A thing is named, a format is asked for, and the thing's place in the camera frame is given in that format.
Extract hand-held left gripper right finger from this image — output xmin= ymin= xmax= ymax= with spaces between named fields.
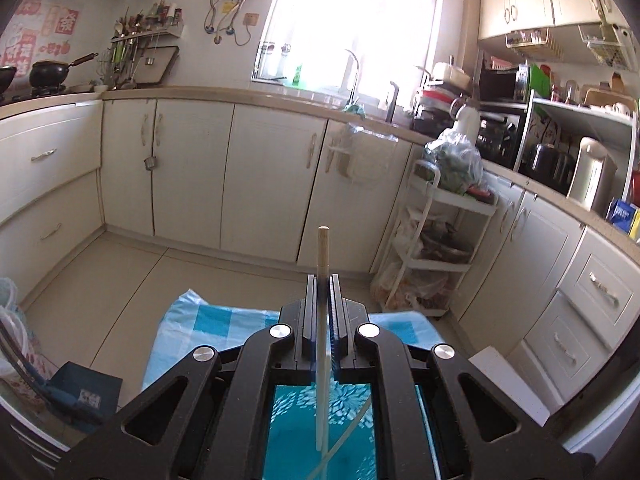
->
xmin=329 ymin=274 xmax=596 ymax=480

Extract hanging wire basket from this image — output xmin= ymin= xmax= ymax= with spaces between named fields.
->
xmin=506 ymin=29 xmax=563 ymax=58
xmin=580 ymin=22 xmax=638 ymax=68

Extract red wall poster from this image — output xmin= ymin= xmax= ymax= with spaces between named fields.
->
xmin=5 ymin=0 xmax=81 ymax=81

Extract cream drawer cabinet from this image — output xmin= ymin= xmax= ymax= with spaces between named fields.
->
xmin=0 ymin=100 xmax=105 ymax=306

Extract hanging clear plastic bag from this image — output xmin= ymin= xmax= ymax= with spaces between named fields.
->
xmin=337 ymin=122 xmax=398 ymax=188

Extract white appliance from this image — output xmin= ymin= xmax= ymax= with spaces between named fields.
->
xmin=560 ymin=385 xmax=640 ymax=466

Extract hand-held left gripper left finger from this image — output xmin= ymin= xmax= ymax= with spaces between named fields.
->
xmin=55 ymin=274 xmax=321 ymax=480

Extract black microwave oven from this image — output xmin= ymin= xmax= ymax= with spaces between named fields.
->
xmin=479 ymin=65 xmax=531 ymax=103

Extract blue checkered plastic tablecloth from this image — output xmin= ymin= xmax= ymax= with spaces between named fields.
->
xmin=142 ymin=288 xmax=443 ymax=392

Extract plastic bag of greens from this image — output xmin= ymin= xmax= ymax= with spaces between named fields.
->
xmin=424 ymin=129 xmax=485 ymax=195

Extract blue carton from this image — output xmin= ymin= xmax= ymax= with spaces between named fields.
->
xmin=606 ymin=199 xmax=640 ymax=233

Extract white thermos jug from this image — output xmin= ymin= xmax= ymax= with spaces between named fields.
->
xmin=451 ymin=97 xmax=481 ymax=141

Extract wall utensil rack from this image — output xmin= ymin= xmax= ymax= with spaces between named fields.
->
xmin=97 ymin=2 xmax=185 ymax=91

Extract white tiered trolley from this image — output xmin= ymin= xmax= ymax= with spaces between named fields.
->
xmin=382 ymin=160 xmax=498 ymax=318

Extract black cooking pot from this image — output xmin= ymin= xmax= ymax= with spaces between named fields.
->
xmin=29 ymin=53 xmax=98 ymax=90

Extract black water tap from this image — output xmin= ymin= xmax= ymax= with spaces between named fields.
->
xmin=385 ymin=81 xmax=401 ymax=123

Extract wooden chopstick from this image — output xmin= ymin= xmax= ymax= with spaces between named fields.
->
xmin=302 ymin=399 xmax=375 ymax=480
xmin=317 ymin=226 xmax=332 ymax=453

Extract chrome sink faucet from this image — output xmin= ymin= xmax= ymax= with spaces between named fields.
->
xmin=344 ymin=49 xmax=361 ymax=106

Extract dark blue bag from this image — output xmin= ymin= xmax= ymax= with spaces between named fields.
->
xmin=37 ymin=360 xmax=123 ymax=436

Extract cream cabinets with drawers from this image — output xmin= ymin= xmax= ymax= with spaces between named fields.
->
xmin=452 ymin=160 xmax=640 ymax=411

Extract teal cut-out utensil holder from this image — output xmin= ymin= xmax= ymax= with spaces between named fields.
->
xmin=262 ymin=382 xmax=441 ymax=480

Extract white plastic bags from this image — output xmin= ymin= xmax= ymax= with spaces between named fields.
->
xmin=0 ymin=277 xmax=56 ymax=421

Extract kitchen window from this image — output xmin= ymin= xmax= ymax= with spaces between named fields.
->
xmin=252 ymin=0 xmax=443 ymax=106

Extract white metal shelf rack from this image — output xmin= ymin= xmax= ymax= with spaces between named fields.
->
xmin=470 ymin=95 xmax=640 ymax=201

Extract hanging cutting board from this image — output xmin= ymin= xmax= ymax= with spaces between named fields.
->
xmin=135 ymin=46 xmax=180 ymax=86

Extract cream door cabinets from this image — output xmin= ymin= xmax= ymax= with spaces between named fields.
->
xmin=100 ymin=97 xmax=413 ymax=273

